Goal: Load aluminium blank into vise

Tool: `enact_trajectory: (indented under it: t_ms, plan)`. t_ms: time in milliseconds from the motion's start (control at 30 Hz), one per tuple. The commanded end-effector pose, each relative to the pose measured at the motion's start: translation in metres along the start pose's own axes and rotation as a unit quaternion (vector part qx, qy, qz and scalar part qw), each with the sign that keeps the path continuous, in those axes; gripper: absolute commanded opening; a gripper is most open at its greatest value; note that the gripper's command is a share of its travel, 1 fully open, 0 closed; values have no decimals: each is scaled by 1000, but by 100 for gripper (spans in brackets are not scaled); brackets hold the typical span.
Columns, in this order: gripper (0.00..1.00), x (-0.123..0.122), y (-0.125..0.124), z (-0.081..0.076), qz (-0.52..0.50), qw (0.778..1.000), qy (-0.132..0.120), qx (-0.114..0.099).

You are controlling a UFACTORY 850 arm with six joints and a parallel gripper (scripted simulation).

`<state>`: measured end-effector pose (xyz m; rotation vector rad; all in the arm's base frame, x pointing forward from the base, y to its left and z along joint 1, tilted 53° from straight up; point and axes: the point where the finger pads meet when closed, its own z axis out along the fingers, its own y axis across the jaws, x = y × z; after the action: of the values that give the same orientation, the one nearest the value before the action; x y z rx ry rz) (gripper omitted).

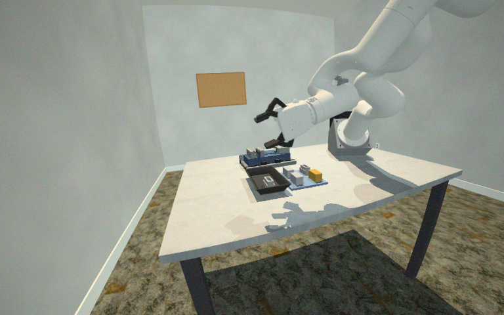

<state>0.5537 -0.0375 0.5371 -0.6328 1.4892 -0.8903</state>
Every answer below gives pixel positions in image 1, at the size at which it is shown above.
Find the yellow rectangular block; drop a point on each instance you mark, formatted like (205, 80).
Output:
(315, 175)

